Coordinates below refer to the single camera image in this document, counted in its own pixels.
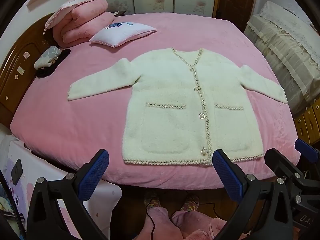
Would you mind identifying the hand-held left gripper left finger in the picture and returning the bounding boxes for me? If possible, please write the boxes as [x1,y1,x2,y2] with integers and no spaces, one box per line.
[26,149,118,240]

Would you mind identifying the black device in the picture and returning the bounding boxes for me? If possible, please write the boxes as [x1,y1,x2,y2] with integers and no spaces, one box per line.
[10,159,23,183]

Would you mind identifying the pink bed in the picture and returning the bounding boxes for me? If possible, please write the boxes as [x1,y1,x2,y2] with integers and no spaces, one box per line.
[9,12,302,190]

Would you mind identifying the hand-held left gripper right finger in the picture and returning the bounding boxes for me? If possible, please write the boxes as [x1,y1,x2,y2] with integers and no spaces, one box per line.
[212,149,293,240]

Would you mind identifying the white cartoon storage box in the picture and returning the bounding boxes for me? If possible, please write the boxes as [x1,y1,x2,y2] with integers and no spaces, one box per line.
[0,135,123,240]

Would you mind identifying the lace-covered furniture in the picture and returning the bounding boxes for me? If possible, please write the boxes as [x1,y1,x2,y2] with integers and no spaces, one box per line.
[244,1,320,117]

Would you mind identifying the person's leg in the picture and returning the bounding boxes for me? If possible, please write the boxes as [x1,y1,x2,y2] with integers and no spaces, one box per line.
[171,210,240,240]
[146,206,183,240]

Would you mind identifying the person's left leg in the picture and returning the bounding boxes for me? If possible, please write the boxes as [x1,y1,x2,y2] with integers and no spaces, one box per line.
[146,206,183,240]

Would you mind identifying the wooden headboard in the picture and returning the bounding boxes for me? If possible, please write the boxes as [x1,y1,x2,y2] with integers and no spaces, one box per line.
[0,12,57,130]

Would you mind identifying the wooden drawer cabinet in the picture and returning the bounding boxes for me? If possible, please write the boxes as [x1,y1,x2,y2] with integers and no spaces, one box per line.
[294,100,320,145]

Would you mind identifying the black cloth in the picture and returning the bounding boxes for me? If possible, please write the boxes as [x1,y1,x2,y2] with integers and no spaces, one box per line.
[36,49,71,78]

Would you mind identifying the white fluffy cardigan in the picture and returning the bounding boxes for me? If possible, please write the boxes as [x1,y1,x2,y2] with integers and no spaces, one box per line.
[66,47,288,167]

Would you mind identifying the person's right leg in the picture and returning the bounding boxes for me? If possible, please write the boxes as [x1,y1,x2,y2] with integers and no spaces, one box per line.
[171,210,240,240]

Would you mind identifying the brown wooden door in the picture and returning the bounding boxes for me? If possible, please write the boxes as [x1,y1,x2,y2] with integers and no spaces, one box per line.
[212,0,258,30]

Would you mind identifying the knitted slipper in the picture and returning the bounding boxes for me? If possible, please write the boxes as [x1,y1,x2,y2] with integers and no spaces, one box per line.
[180,195,200,212]
[144,192,160,209]

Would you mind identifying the person's legs in pink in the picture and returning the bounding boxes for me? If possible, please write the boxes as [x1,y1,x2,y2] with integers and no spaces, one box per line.
[145,191,225,240]

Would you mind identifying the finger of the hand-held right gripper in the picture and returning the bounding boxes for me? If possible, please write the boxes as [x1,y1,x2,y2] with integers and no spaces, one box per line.
[294,139,320,160]
[264,149,304,188]

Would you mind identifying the folded pink quilt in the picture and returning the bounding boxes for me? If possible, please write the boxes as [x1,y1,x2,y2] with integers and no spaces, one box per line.
[52,0,115,48]

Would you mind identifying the grey folded cloth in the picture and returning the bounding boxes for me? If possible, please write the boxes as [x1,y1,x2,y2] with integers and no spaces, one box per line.
[34,45,63,69]

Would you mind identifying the white printed cushion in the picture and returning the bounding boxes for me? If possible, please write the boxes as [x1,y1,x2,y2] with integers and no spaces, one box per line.
[89,20,157,48]

